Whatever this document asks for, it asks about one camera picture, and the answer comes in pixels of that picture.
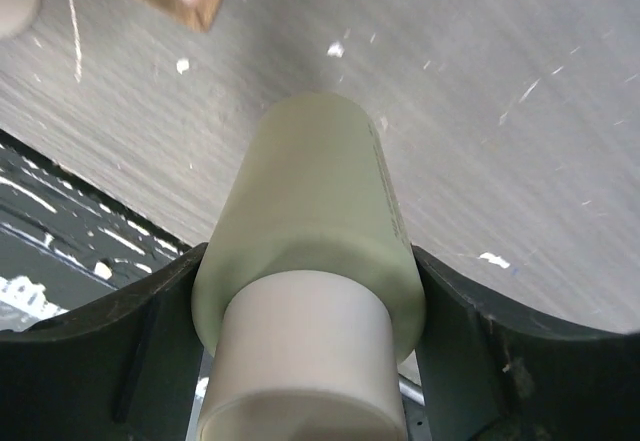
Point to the yellow-green round bottle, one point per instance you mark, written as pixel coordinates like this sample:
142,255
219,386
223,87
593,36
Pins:
308,296

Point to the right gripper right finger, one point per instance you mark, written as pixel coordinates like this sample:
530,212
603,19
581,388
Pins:
492,368

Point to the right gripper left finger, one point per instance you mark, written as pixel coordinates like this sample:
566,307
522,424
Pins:
122,367

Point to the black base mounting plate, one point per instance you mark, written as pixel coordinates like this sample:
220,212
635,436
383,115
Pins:
64,243

